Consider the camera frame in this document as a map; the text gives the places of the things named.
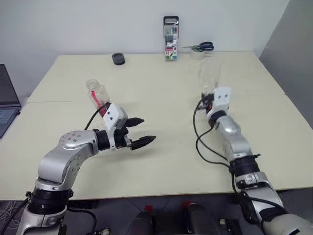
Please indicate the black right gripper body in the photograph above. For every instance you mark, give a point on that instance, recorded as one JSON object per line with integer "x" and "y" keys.
{"x": 207, "y": 104}

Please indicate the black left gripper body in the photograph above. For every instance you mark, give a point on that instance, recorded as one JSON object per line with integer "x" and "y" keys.
{"x": 121, "y": 138}

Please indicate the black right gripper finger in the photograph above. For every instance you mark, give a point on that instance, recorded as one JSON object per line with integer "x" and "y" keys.
{"x": 206, "y": 94}

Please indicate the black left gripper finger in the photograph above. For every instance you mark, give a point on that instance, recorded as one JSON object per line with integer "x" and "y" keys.
{"x": 134, "y": 122}
{"x": 143, "y": 142}

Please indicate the clear plastic bottle red label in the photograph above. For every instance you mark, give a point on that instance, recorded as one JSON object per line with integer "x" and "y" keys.
{"x": 97, "y": 95}

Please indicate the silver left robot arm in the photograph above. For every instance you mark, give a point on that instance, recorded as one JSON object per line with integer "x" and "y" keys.
{"x": 63, "y": 159}

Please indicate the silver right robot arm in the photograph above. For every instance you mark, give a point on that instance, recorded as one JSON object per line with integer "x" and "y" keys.
{"x": 244, "y": 156}

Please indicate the clear tape roll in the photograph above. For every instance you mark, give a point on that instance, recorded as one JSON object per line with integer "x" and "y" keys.
{"x": 197, "y": 55}

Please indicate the marker pen pack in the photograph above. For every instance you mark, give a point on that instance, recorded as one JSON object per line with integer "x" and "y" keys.
{"x": 171, "y": 39}

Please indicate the dark rounded shape red tab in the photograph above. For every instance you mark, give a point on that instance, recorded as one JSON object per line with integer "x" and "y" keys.
{"x": 199, "y": 220}
{"x": 143, "y": 222}

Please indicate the dark grey laptop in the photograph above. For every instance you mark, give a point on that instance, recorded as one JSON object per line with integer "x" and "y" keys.
{"x": 7, "y": 102}

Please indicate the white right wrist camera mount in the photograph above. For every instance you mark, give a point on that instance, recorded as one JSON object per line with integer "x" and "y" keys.
{"x": 221, "y": 98}

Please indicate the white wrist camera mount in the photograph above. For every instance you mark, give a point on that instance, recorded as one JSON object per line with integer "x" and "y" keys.
{"x": 221, "y": 98}
{"x": 113, "y": 115}

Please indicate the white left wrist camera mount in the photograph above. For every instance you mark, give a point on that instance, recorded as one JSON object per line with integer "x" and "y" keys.
{"x": 113, "y": 115}

